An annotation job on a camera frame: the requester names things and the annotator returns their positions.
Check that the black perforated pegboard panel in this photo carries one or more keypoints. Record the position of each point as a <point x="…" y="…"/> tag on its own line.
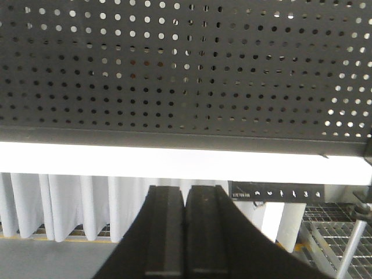
<point x="266" y="76"/>

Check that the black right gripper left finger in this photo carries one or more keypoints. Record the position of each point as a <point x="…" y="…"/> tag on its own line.
<point x="153" y="246"/>

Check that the metal floor grating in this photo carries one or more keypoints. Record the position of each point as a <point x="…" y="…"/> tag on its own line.
<point x="324" y="233"/>

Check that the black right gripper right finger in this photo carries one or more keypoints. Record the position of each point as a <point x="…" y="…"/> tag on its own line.
<point x="222" y="243"/>

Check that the white height-adjustable desk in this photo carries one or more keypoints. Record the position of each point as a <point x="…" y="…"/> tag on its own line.
<point x="109" y="161"/>

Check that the desk height control panel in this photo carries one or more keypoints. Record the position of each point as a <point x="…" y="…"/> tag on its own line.
<point x="276" y="192"/>

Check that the metal sign stand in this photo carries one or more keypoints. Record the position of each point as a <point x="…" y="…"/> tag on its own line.
<point x="351" y="248"/>

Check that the grey curtain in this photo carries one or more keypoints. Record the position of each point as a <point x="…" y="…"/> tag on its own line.
<point x="60" y="203"/>

